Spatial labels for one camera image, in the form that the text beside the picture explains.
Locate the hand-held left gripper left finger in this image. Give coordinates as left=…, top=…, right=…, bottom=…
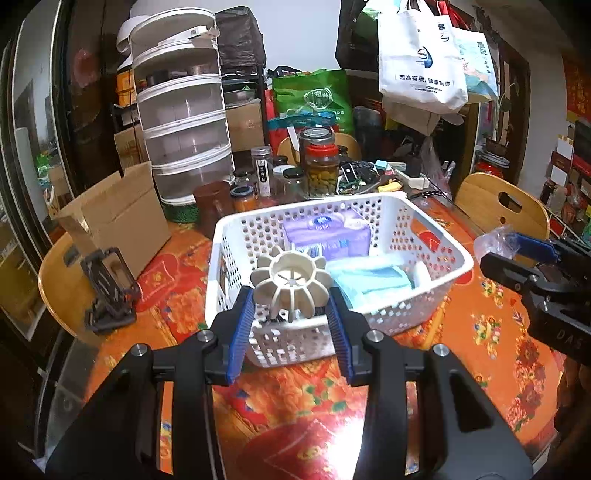
left=46, top=286, right=257, bottom=480

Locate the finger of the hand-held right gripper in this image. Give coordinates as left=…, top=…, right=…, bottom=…
left=503, top=233, right=575, bottom=266
left=479, top=253, right=548, bottom=301

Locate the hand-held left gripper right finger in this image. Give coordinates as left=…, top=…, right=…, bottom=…
left=325, top=286, right=532, bottom=480

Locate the clear plastic bag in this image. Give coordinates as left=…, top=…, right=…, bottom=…
left=473, top=226, right=513, bottom=259

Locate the beige flower-shaped plastic holder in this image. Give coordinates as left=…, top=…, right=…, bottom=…
left=250, top=246, right=334, bottom=324

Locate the light blue face mask pack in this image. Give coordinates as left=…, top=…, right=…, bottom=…
left=325, top=256, right=414, bottom=310

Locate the white perforated plastic basket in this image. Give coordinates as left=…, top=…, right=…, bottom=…
left=204, top=193, right=475, bottom=369

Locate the red lidded pot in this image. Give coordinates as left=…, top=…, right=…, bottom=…
left=475, top=157, right=509, bottom=178

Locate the purple tissue pack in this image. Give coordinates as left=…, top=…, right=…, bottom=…
left=281, top=208, right=372, bottom=261

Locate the white power strip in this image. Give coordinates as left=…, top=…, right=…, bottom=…
left=392, top=168, right=430, bottom=190

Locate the small jar with orange paste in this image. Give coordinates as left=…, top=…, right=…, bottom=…
left=231, top=185, right=257, bottom=213

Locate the black phone stand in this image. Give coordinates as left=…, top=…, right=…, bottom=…
left=79, top=247, right=141, bottom=334

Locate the tall glass jar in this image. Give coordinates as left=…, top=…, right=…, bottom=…
left=250, top=146, right=274, bottom=199

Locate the black-lidded glass jar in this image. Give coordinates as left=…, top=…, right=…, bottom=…
left=283, top=168, right=305, bottom=197

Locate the open cardboard box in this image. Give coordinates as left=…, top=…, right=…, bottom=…
left=58, top=161, right=172, bottom=278

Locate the pickle jar with red lid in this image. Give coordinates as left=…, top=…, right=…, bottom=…
left=299, top=128, right=340, bottom=198

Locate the blue printed tote bag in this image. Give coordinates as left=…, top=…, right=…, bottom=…
left=455, top=25, right=499, bottom=103

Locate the stacked clear food cover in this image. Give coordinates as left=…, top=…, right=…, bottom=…
left=127, top=8, right=235, bottom=206

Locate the brown cardboard carton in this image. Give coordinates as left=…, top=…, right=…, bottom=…
left=224, top=102, right=266, bottom=153

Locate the white tote bag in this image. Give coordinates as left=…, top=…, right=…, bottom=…
left=378, top=0, right=469, bottom=114

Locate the green shopping bag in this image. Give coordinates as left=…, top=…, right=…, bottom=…
left=271, top=68, right=355, bottom=134

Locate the black hanging bag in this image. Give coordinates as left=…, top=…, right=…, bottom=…
left=335, top=0, right=382, bottom=72

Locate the black plastic bag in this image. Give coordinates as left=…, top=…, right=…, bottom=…
left=215, top=6, right=269, bottom=75

